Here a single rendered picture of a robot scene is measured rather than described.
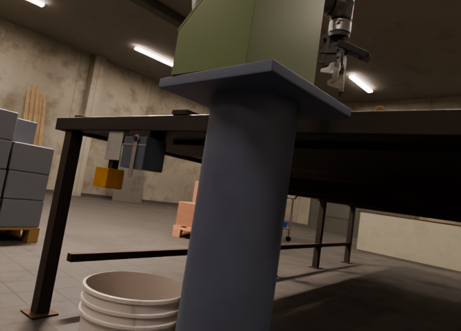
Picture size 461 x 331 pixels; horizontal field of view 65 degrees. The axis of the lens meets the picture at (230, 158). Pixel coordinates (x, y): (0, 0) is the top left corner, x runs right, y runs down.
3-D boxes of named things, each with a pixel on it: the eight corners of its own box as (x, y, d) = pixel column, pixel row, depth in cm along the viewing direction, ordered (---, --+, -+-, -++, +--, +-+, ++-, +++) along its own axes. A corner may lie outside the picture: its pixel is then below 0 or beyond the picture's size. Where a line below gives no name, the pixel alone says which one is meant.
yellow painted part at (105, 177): (104, 188, 143) (115, 129, 145) (92, 185, 148) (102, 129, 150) (121, 190, 149) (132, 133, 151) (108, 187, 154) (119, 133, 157)
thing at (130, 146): (137, 178, 130) (146, 129, 131) (114, 175, 138) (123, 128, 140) (160, 181, 138) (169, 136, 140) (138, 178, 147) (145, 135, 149)
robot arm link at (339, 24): (352, 27, 127) (350, 16, 120) (351, 40, 127) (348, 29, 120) (331, 29, 131) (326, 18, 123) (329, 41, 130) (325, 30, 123)
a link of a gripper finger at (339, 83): (328, 94, 134) (327, 69, 130) (344, 94, 131) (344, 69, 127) (326, 96, 131) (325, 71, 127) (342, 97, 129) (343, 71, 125)
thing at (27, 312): (31, 319, 158) (69, 128, 167) (20, 311, 166) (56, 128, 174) (58, 315, 168) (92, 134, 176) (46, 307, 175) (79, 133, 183)
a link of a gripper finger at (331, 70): (317, 83, 118) (323, 67, 124) (336, 83, 116) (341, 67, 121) (316, 75, 116) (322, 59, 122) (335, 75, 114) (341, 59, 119)
